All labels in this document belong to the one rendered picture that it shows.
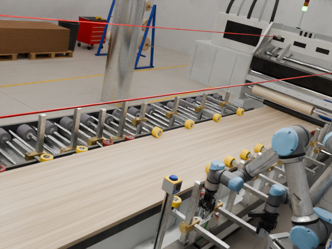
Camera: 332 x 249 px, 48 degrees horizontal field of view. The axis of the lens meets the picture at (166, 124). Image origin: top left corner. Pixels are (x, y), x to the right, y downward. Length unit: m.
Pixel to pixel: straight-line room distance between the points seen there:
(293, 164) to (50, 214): 1.20
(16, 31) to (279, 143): 7.00
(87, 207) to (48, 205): 0.20
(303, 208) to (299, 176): 0.14
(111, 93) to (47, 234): 4.56
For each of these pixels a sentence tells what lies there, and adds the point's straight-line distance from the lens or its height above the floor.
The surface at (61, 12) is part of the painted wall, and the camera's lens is 10.48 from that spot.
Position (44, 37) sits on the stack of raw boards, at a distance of 8.59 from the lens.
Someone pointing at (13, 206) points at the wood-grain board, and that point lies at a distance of 2.06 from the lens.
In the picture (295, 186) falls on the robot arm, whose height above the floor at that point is 1.40.
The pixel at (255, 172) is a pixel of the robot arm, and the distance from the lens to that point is 1.97.
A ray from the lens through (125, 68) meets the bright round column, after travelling 6.13.
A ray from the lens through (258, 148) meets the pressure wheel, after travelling 3.27.
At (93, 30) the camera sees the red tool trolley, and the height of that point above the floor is 0.52.
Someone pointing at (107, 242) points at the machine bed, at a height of 0.77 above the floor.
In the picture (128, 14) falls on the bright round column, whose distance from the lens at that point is 5.97.
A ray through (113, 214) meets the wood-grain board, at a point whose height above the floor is 0.90.
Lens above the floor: 2.09
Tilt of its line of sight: 21 degrees down
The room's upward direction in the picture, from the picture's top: 13 degrees clockwise
